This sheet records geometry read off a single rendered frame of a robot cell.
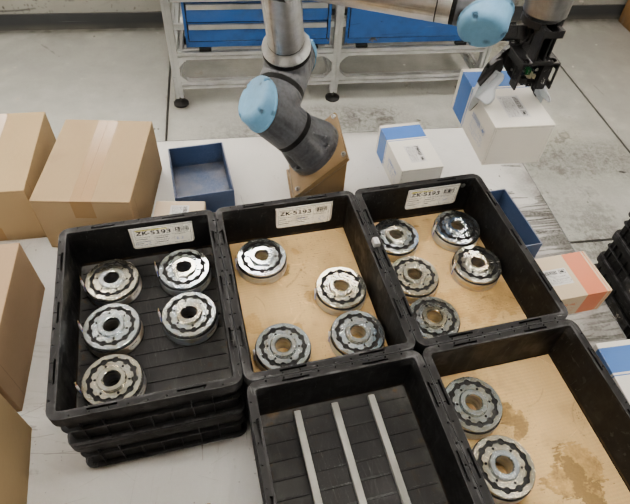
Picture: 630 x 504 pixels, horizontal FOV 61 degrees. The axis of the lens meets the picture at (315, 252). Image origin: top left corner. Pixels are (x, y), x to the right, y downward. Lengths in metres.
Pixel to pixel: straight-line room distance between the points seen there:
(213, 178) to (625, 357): 1.08
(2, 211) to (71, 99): 1.87
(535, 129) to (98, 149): 0.99
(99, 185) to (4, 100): 2.07
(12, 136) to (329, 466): 1.10
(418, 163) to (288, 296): 0.59
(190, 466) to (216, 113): 2.20
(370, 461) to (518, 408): 0.29
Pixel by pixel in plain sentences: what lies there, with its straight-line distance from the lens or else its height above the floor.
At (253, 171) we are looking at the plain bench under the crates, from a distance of 1.55.
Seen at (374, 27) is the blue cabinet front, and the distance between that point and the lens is 2.95.
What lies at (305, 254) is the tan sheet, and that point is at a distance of 1.16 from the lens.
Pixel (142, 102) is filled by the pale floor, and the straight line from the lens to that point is 3.13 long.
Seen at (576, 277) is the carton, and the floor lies 0.77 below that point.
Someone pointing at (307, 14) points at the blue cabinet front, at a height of 0.48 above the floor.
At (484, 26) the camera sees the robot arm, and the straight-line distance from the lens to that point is 0.88.
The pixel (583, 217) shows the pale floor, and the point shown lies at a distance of 2.78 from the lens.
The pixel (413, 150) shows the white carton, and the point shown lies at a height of 0.79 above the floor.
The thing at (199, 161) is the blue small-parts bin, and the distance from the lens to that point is 1.57.
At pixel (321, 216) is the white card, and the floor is 0.88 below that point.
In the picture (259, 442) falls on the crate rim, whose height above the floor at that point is 0.93.
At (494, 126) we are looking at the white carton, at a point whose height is 1.13.
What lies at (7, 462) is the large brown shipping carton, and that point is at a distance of 1.07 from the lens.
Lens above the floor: 1.72
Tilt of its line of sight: 50 degrees down
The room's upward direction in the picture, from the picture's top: 5 degrees clockwise
